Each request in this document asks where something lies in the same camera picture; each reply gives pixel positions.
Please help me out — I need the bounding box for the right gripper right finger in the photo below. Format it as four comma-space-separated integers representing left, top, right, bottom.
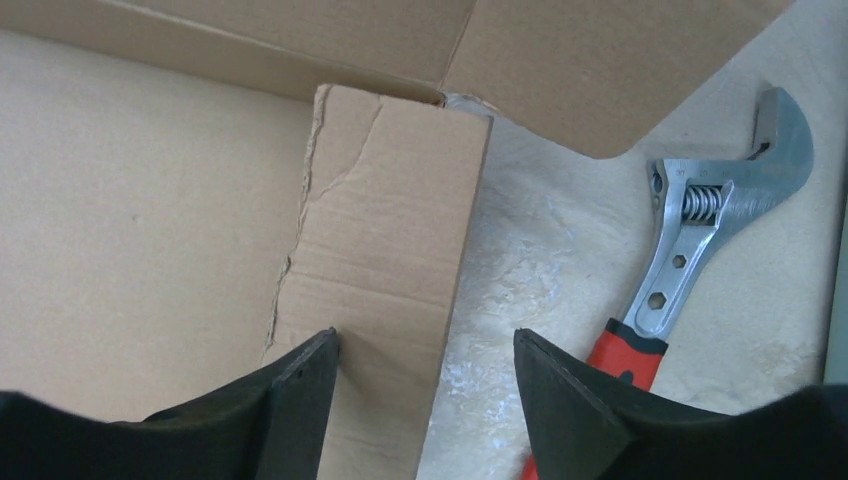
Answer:
513, 329, 847, 479

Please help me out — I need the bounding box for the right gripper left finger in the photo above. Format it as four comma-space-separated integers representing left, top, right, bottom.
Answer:
1, 328, 340, 479

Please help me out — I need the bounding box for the brown cardboard box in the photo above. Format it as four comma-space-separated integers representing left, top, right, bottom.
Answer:
1, 1, 787, 479

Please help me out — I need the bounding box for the red handled adjustable wrench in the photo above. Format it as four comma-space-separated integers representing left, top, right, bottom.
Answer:
519, 86, 815, 480

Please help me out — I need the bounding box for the translucent green plastic toolbox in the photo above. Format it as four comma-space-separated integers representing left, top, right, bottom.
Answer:
823, 209, 847, 384

